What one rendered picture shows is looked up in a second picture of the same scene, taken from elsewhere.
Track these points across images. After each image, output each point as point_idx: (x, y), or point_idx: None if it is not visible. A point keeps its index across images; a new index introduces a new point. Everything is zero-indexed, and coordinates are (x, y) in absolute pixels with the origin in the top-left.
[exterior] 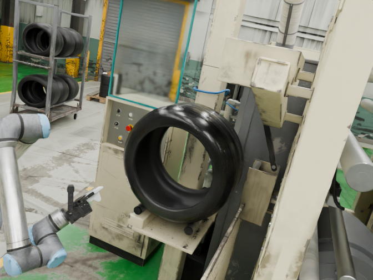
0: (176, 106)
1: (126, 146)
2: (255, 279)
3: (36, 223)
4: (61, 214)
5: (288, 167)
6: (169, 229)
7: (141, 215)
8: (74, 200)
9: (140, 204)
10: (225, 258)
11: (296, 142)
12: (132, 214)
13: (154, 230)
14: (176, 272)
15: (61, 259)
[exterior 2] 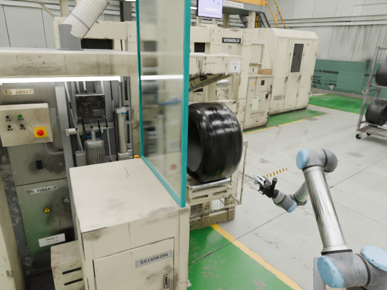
0: (225, 105)
1: (242, 147)
2: (239, 121)
3: (291, 200)
4: (278, 190)
5: (208, 99)
6: None
7: (225, 184)
8: (270, 187)
9: (226, 178)
10: (188, 174)
11: (216, 87)
12: (230, 186)
13: None
14: None
15: None
